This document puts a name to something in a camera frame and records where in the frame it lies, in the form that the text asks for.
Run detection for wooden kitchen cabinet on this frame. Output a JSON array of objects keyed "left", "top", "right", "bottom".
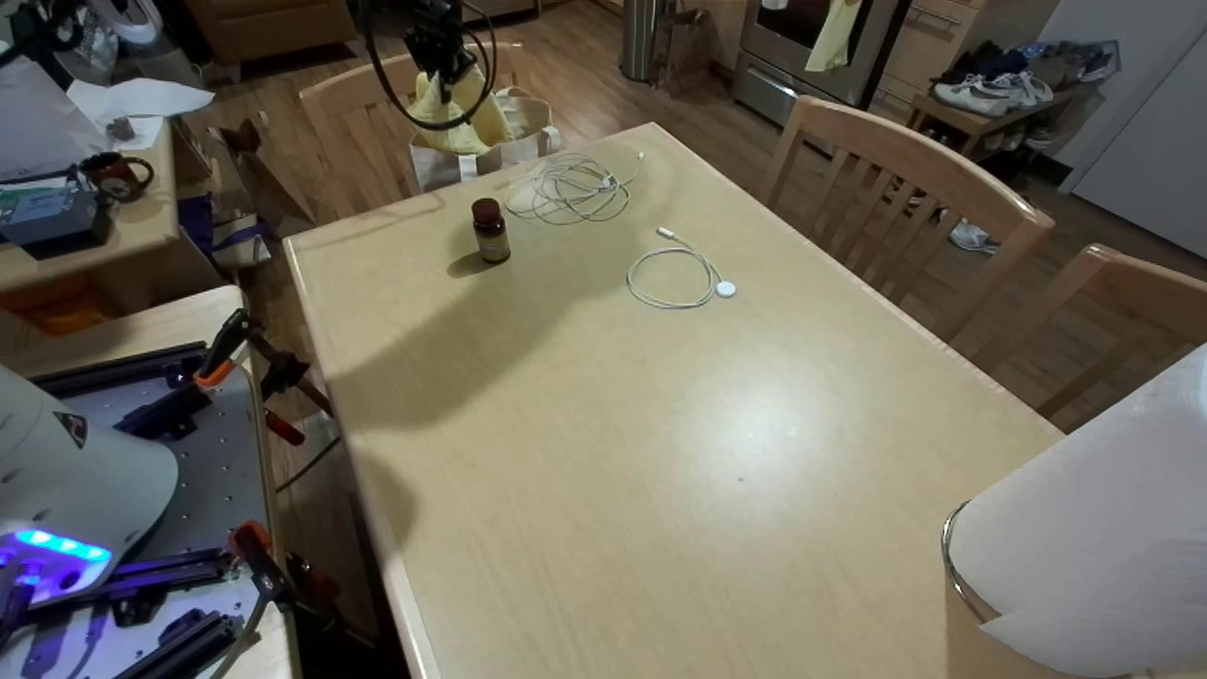
[{"left": 862, "top": 0, "right": 975, "bottom": 124}]

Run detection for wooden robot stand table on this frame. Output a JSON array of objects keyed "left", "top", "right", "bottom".
[{"left": 0, "top": 284, "right": 304, "bottom": 679}]

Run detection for stainless steel appliance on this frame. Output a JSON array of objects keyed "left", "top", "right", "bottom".
[{"left": 730, "top": 0, "right": 910, "bottom": 129}]

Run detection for white sneaker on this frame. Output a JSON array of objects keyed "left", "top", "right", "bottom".
[{"left": 948, "top": 217, "right": 994, "bottom": 258}]

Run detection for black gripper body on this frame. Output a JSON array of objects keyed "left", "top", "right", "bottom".
[{"left": 403, "top": 0, "right": 472, "bottom": 45}]

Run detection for white paper sheet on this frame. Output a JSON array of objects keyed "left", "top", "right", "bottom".
[{"left": 69, "top": 74, "right": 217, "bottom": 152}]

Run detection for grey robot mounting plate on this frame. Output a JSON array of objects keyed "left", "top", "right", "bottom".
[{"left": 0, "top": 336, "right": 287, "bottom": 679}]

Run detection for light wooden chair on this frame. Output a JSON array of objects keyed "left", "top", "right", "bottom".
[
  {"left": 203, "top": 114, "right": 315, "bottom": 238},
  {"left": 756, "top": 89, "right": 1057, "bottom": 344},
  {"left": 975, "top": 240, "right": 1207, "bottom": 431}
]

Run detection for black headphones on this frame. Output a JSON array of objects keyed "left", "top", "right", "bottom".
[{"left": 78, "top": 148, "right": 157, "bottom": 205}]

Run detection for wooden desk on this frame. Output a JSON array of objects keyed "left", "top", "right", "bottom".
[{"left": 0, "top": 117, "right": 223, "bottom": 297}]

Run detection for white tote bag green print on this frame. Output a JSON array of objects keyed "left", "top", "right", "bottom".
[{"left": 408, "top": 87, "right": 570, "bottom": 195}]

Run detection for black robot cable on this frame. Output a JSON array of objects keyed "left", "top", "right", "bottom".
[{"left": 360, "top": 0, "right": 501, "bottom": 133}]

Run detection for white door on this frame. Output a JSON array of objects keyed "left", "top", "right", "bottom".
[{"left": 1068, "top": 0, "right": 1207, "bottom": 260}]

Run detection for wooden shoe rack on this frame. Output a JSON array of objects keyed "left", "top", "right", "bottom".
[{"left": 904, "top": 40, "right": 1124, "bottom": 163}]

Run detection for yellow hanging cloth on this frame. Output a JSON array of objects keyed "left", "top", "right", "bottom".
[{"left": 802, "top": 0, "right": 868, "bottom": 74}]

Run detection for white sneakers pair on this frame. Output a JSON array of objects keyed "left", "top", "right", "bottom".
[{"left": 931, "top": 68, "right": 1057, "bottom": 124}]

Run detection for yellow towel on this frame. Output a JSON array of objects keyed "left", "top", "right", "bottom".
[{"left": 408, "top": 68, "right": 496, "bottom": 136}]

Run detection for silver trash can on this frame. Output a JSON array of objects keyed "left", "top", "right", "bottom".
[{"left": 619, "top": 0, "right": 672, "bottom": 87}]

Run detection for brown glass bottle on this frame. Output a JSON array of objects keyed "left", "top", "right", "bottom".
[{"left": 469, "top": 195, "right": 513, "bottom": 268}]

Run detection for tangled white cable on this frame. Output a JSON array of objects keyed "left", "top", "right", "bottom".
[{"left": 505, "top": 148, "right": 645, "bottom": 230}]

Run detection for grey pouch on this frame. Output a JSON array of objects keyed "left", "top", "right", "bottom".
[{"left": 0, "top": 165, "right": 115, "bottom": 258}]

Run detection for white charger cable with puck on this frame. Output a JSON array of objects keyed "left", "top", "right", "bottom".
[{"left": 621, "top": 223, "right": 743, "bottom": 314}]

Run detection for black clamp orange handle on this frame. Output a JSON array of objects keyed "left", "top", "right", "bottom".
[
  {"left": 231, "top": 522, "right": 344, "bottom": 639},
  {"left": 115, "top": 305, "right": 333, "bottom": 444}
]

